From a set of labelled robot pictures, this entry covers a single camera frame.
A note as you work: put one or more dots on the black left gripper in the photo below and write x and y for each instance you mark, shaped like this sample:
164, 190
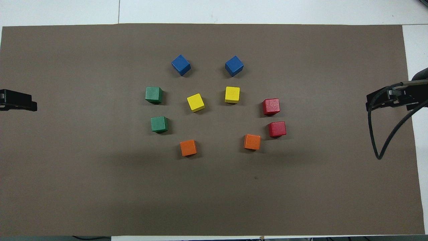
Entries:
16, 97

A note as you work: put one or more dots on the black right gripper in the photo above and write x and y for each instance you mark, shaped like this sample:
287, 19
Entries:
413, 95

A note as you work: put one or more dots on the red wooden cube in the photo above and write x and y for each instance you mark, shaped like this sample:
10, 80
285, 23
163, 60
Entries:
271, 106
277, 129

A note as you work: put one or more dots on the green wooden cube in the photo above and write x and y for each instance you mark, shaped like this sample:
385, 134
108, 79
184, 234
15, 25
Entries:
153, 94
159, 124

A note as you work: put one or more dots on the brown table mat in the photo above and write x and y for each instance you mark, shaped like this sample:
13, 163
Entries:
100, 187

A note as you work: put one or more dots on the orange wooden cube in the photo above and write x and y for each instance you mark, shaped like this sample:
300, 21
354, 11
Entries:
188, 147
252, 142

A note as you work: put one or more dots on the yellow wooden cube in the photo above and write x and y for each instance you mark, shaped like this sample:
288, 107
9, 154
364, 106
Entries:
195, 102
232, 94

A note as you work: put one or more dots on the blue wooden cube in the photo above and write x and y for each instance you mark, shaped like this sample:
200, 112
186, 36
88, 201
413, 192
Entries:
181, 65
234, 66

